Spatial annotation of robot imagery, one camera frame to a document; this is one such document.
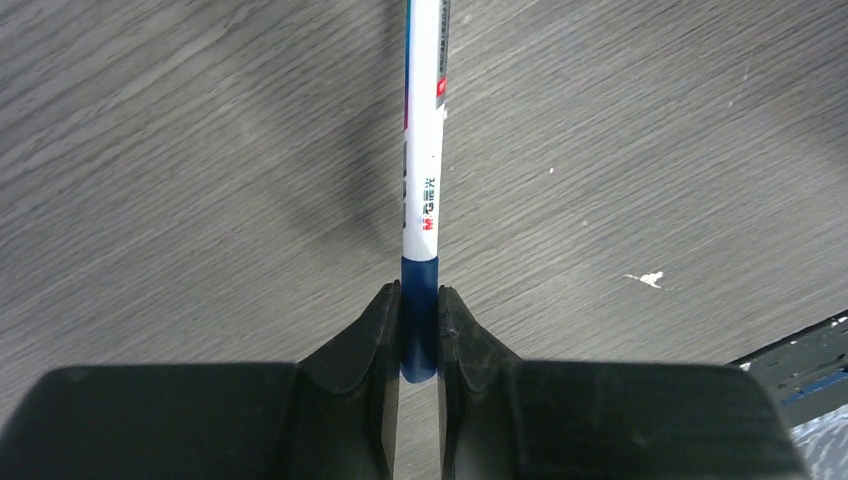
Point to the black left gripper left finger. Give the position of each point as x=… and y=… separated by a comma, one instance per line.
x=332, y=415

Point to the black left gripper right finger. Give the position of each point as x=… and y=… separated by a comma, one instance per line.
x=505, y=417

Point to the blue marker cap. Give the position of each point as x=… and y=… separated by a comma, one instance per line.
x=419, y=319

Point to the white blue marker pen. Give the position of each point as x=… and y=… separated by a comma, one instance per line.
x=427, y=39

